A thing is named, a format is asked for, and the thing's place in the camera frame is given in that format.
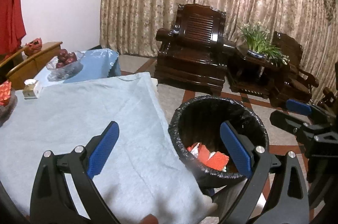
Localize orange foam net sleeve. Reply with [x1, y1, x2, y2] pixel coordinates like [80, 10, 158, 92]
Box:
[197, 143, 230, 172]

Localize foil wrapper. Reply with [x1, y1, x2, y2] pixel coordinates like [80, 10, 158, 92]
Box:
[188, 143, 201, 159]

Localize black lined trash bin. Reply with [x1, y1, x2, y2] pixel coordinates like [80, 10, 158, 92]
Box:
[168, 95, 269, 188]

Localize dark wooden side table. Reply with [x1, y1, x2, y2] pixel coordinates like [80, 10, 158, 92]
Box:
[226, 50, 283, 99]

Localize green potted plant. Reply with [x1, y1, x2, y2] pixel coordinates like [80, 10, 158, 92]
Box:
[238, 22, 289, 66]

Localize light blue towel tablecloth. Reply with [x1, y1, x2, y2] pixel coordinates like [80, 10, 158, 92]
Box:
[1, 73, 215, 223]

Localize dark wooden armchair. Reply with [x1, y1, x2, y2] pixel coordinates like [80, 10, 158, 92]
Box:
[154, 4, 227, 96]

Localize small tissue box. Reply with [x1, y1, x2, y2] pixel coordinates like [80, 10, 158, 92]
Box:
[22, 78, 43, 100]

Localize red gift packet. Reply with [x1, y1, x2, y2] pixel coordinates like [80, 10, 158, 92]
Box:
[0, 80, 11, 106]

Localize glass fruit bowl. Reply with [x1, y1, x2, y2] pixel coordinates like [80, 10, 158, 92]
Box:
[46, 51, 84, 81]

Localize wooden tv cabinet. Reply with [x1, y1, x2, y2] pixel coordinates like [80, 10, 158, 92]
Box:
[1, 42, 63, 90]

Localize red apples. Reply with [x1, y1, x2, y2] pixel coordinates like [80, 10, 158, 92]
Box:
[56, 49, 77, 69]

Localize blue plastic table cover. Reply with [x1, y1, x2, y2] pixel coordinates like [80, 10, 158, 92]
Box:
[34, 48, 122, 87]

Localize red woven basket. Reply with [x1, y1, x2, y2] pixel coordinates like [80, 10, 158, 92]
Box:
[24, 38, 42, 57]

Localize red cloth cover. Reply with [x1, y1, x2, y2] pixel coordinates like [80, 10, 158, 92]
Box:
[0, 0, 26, 55]

